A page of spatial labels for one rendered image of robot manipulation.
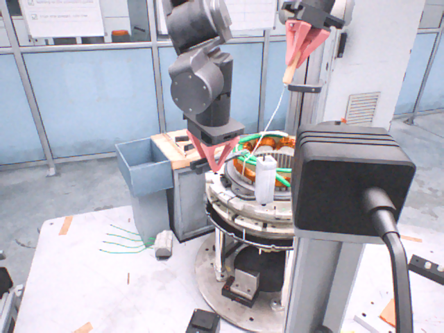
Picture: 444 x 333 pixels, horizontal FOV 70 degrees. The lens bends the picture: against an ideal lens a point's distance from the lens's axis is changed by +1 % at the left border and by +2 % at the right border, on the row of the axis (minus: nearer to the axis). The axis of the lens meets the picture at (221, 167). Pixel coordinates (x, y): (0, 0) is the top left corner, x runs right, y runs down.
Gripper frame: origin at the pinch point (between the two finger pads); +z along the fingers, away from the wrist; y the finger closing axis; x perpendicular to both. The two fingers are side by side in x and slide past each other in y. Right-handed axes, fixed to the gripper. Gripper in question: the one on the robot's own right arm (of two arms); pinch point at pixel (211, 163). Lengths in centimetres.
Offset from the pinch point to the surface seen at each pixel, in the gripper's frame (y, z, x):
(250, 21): -185, 18, 162
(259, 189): 7.2, 3.7, 6.1
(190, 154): -22.8, 13.1, 8.5
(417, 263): 26, 36, 51
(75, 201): -176, 135, -8
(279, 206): 10.4, 6.9, 8.7
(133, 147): -39.4, 16.5, -1.3
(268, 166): 7.5, -1.1, 7.2
